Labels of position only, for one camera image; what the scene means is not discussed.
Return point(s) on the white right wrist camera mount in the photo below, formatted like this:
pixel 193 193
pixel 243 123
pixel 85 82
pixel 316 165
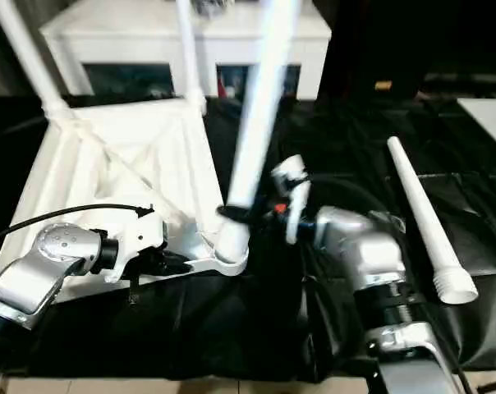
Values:
pixel 295 184

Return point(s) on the white plastic table leg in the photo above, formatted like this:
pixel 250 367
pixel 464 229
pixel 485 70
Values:
pixel 188 53
pixel 264 102
pixel 420 213
pixel 26 53

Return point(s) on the black mat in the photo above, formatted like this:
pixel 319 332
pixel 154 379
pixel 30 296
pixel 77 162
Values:
pixel 334 135

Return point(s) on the white flat board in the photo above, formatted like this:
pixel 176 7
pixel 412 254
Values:
pixel 490 119

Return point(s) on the small yellow tag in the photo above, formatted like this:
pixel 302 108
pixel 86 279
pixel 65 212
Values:
pixel 383 85

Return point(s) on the glass bowl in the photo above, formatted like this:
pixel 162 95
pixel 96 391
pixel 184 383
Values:
pixel 211 6

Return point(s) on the white cabinet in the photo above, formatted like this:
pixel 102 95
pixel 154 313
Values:
pixel 129 37

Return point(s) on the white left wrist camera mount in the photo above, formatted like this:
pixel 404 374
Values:
pixel 143 236

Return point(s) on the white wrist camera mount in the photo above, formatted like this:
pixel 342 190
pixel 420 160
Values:
pixel 143 236
pixel 295 184

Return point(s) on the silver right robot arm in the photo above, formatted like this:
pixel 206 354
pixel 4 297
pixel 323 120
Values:
pixel 363 254

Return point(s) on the white plastic table top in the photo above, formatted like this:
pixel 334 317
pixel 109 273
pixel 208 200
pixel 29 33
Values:
pixel 108 156

